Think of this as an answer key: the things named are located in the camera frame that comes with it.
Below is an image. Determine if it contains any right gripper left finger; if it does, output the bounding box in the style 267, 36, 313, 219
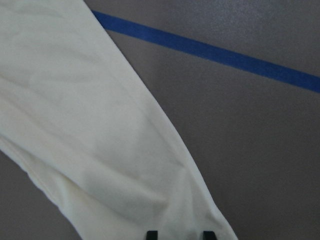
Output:
146, 230, 158, 240

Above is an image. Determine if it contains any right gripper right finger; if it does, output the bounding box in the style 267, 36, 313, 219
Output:
202, 231, 217, 240

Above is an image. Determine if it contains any yellow long-sleeve printed shirt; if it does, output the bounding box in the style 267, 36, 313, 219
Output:
0, 0, 236, 240

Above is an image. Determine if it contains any blue tape line crosswise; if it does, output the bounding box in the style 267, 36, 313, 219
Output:
92, 11, 320, 93

